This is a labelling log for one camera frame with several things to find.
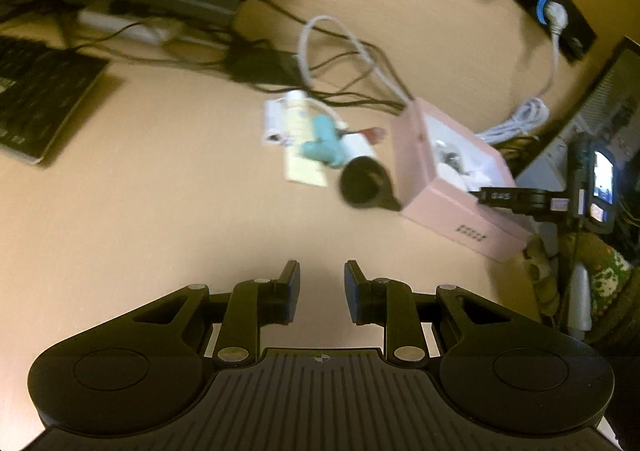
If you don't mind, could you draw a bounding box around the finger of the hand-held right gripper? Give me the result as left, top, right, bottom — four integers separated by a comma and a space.
478, 186, 555, 218

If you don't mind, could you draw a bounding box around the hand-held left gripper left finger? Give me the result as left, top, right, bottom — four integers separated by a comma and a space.
132, 259, 301, 370

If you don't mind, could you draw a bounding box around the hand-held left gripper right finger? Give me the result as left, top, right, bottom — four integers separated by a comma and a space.
344, 259, 517, 368

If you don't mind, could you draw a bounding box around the pink cardboard box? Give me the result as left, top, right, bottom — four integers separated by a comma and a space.
390, 98, 535, 263

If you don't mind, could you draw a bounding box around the black round scoop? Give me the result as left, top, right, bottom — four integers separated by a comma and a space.
338, 156, 404, 212

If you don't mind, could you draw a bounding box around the white charger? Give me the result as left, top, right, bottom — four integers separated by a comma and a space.
340, 133, 376, 162

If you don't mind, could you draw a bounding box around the teal plastic object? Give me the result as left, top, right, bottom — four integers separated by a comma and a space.
299, 114, 349, 168

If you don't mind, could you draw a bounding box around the small white plug box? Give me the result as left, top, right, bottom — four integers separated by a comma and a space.
262, 100, 294, 147

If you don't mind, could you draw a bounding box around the beige knobbly object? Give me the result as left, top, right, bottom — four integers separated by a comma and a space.
522, 235, 562, 318

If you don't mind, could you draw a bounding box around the curved black-framed monitor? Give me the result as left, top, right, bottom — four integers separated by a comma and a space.
515, 37, 640, 182

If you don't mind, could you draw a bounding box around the green patterned cloth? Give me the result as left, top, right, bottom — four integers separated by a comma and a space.
559, 230, 640, 348

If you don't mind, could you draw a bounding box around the silver cylinder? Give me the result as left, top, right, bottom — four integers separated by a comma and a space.
567, 263, 594, 333

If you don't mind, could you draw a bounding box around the black power adapter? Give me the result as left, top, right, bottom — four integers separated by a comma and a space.
227, 48, 299, 84

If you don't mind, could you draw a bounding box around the white power strip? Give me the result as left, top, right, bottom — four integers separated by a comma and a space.
77, 6, 184, 45

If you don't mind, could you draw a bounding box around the black keyboard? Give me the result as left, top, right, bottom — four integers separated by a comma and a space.
0, 35, 111, 166

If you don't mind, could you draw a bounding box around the bundled white cable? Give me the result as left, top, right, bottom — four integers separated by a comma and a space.
474, 28, 562, 148

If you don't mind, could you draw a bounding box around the white wall plug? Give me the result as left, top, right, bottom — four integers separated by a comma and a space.
542, 1, 569, 32

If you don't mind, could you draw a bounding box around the thin black cable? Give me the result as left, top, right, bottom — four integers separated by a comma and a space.
260, 43, 407, 112
236, 0, 351, 82

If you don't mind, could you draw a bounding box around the white looped cable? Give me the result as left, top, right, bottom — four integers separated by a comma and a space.
298, 15, 417, 108

